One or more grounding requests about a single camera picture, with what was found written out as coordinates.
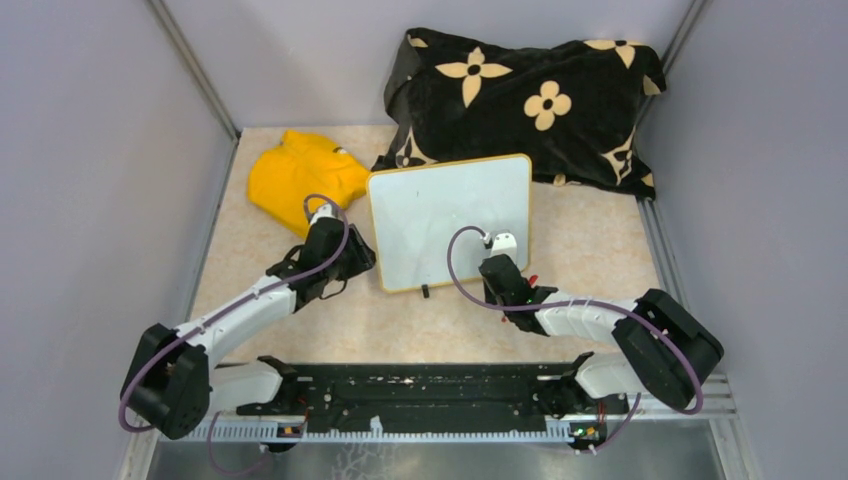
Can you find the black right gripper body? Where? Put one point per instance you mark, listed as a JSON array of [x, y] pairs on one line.
[[490, 296]]

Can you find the yellow-framed whiteboard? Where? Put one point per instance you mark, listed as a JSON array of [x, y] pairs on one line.
[[423, 216]]

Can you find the white red marker pen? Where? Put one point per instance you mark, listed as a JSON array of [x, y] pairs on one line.
[[531, 280]]

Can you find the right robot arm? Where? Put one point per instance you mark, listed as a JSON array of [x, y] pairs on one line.
[[663, 349]]

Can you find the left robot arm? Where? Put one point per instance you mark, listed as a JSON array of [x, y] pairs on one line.
[[178, 376]]

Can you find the yellow folded cloth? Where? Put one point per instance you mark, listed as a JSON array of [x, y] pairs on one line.
[[304, 164]]

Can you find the black floral pillow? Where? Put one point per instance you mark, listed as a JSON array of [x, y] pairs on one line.
[[571, 109]]

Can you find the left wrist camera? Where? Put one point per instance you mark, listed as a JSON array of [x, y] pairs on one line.
[[323, 212]]

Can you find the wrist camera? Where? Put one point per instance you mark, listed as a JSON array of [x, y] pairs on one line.
[[501, 243], [323, 212]]

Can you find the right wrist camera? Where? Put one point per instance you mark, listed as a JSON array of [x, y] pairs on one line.
[[501, 243]]

